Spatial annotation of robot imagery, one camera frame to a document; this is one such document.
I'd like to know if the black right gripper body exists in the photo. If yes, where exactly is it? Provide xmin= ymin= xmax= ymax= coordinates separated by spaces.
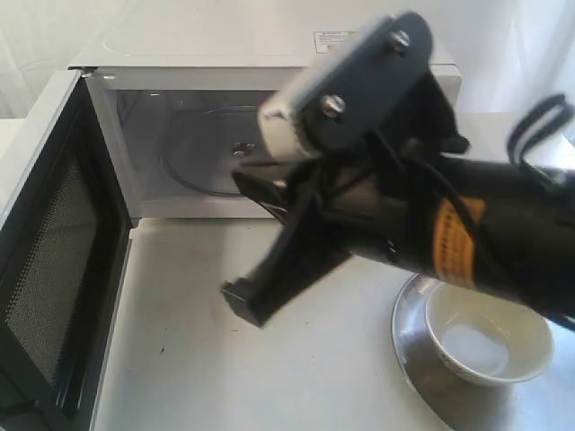
xmin=287 ymin=71 xmax=471 ymax=261

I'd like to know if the beige ceramic bowl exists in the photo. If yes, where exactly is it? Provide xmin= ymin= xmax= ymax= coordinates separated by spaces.
xmin=424 ymin=283 xmax=554 ymax=386

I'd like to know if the white microwave door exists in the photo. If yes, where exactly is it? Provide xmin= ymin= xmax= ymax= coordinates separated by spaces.
xmin=1 ymin=70 xmax=131 ymax=430

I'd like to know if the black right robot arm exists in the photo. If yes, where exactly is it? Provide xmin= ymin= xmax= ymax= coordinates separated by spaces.
xmin=221 ymin=73 xmax=574 ymax=329

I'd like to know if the glass microwave turntable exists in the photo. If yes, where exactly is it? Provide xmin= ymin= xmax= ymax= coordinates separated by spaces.
xmin=161 ymin=105 xmax=272 ymax=198

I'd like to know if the white microwave oven body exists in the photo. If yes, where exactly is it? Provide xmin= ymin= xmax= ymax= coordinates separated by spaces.
xmin=66 ymin=17 xmax=463 ymax=221

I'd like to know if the white label sticker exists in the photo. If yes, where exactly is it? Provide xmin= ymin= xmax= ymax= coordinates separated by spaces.
xmin=314 ymin=31 xmax=356 ymax=55

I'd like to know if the round steel tray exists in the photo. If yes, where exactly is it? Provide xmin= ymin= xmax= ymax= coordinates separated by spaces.
xmin=391 ymin=275 xmax=574 ymax=430

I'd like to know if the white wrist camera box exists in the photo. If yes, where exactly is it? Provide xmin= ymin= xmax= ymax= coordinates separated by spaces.
xmin=258 ymin=67 xmax=320 ymax=163

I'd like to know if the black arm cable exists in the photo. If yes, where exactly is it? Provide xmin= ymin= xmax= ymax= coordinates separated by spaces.
xmin=506 ymin=92 xmax=575 ymax=180

